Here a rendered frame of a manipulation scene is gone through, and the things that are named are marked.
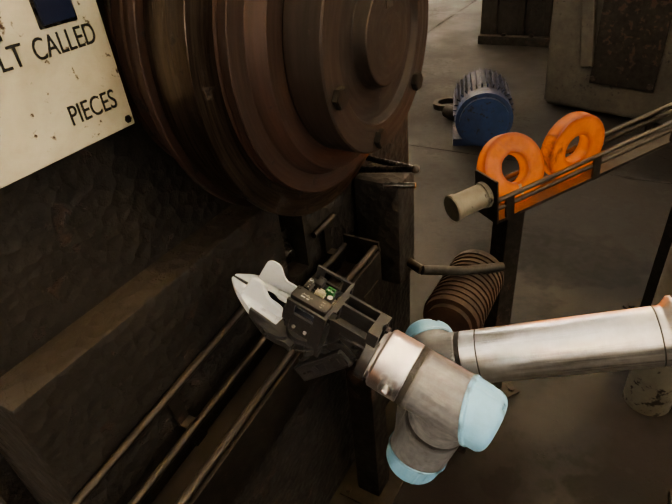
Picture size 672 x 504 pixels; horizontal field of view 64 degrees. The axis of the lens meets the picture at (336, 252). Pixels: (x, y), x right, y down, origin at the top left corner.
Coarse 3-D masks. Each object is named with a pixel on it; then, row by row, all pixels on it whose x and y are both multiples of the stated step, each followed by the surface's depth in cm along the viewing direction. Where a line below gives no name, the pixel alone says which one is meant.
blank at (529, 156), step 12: (516, 132) 118; (492, 144) 116; (504, 144) 117; (516, 144) 118; (528, 144) 119; (480, 156) 118; (492, 156) 116; (504, 156) 117; (516, 156) 120; (528, 156) 119; (540, 156) 120; (480, 168) 117; (492, 168) 116; (528, 168) 119; (540, 168) 120; (504, 180) 118; (516, 180) 121; (528, 180) 119; (504, 192) 118
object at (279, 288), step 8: (272, 264) 67; (264, 272) 69; (272, 272) 68; (280, 272) 67; (248, 280) 70; (264, 280) 69; (272, 280) 69; (280, 280) 68; (272, 288) 69; (280, 288) 69; (288, 288) 68; (272, 296) 69; (280, 296) 69; (288, 296) 69; (280, 304) 69
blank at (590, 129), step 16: (576, 112) 118; (560, 128) 116; (576, 128) 117; (592, 128) 119; (544, 144) 119; (560, 144) 118; (592, 144) 122; (544, 160) 120; (560, 160) 120; (576, 160) 123; (560, 176) 123; (576, 176) 125
